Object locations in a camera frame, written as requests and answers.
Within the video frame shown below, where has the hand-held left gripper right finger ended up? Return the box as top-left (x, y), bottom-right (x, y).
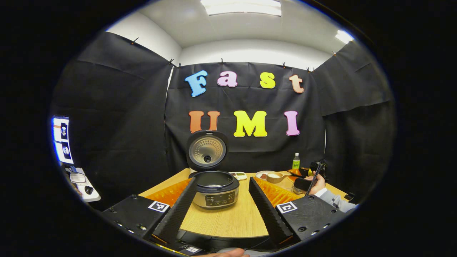
top-left (249, 177), bottom-right (348, 247)

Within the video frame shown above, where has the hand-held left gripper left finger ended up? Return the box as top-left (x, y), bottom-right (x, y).
top-left (102, 177), bottom-right (197, 247)

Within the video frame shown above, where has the wooden spoon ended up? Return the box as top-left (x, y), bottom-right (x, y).
top-left (266, 171), bottom-right (297, 184)

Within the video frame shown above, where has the dark grey rice cooker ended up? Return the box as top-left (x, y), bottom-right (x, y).
top-left (186, 130), bottom-right (240, 210)

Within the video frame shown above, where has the white side desk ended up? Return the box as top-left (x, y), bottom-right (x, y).
top-left (66, 167), bottom-right (101, 202)

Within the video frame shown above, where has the black backdrop cloth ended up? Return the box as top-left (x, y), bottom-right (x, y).
top-left (50, 30), bottom-right (397, 211)

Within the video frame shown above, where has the computer monitor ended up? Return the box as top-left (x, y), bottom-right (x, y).
top-left (52, 116), bottom-right (74, 165)

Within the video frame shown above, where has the small ceiling light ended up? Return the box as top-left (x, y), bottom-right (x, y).
top-left (335, 30), bottom-right (355, 44)

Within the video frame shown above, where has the large ceiling light panel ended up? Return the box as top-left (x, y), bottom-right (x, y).
top-left (201, 0), bottom-right (282, 16)

